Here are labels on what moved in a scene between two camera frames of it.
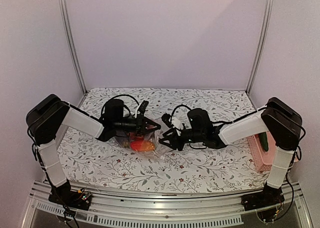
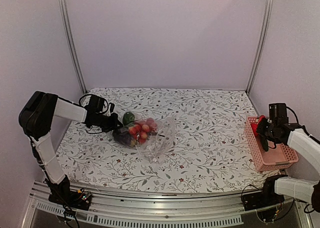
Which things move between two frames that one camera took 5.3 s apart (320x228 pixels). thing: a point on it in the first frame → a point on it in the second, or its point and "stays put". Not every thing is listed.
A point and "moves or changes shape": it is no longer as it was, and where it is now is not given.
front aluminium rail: [118, 210] stays put
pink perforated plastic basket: [263, 159] stays put
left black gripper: [141, 119] → [114, 123]
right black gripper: [175, 143] → [260, 129]
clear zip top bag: [146, 145] stays put
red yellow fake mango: [142, 146] moves or changes shape
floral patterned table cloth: [102, 165] stays put
